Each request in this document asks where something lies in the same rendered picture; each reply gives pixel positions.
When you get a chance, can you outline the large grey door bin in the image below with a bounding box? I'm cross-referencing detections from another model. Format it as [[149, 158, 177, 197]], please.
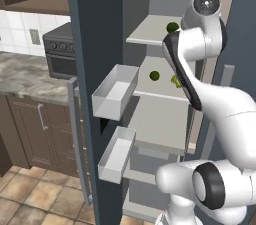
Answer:
[[91, 63, 140, 122]]

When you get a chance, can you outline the green lime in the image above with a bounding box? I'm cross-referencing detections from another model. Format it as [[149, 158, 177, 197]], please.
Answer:
[[149, 70, 161, 82], [166, 21, 180, 35]]

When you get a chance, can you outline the wide grey freezer rack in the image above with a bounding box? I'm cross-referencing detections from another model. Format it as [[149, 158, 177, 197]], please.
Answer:
[[127, 96, 195, 157]]

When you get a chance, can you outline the green broccoli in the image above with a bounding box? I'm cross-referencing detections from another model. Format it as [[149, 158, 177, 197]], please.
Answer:
[[170, 74, 183, 89]]

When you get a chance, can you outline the small grey door bin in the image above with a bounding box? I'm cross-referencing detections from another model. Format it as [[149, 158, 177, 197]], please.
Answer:
[[97, 125, 137, 185]]

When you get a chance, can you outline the short grey freezer rack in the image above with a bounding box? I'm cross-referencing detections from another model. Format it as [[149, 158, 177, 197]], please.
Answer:
[[125, 14, 184, 47]]

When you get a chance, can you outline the brown base cupboard door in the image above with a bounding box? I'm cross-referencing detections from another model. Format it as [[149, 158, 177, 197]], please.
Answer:
[[6, 94, 82, 179]]

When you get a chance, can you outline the dark blue freezer door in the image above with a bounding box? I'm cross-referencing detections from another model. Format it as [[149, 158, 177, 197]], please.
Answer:
[[64, 0, 125, 225]]

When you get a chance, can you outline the dark blue fridge door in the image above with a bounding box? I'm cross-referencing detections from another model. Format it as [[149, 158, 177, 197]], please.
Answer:
[[201, 0, 256, 170]]

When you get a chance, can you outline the dark grey toaster oven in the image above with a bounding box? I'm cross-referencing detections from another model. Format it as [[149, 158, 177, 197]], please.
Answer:
[[42, 21, 77, 81]]

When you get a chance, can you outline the brown base cupboard side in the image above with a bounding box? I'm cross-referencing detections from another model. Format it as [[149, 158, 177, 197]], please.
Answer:
[[0, 93, 32, 177]]

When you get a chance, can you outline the grey freezer door handle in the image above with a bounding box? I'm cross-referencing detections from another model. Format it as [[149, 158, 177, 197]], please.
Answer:
[[67, 76, 93, 207]]

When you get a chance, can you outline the silver cupboard handle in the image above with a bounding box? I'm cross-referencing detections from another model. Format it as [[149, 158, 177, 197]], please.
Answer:
[[37, 102, 49, 132]]

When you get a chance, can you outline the grey wall outlet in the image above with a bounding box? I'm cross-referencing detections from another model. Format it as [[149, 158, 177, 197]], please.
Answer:
[[28, 28, 42, 46]]

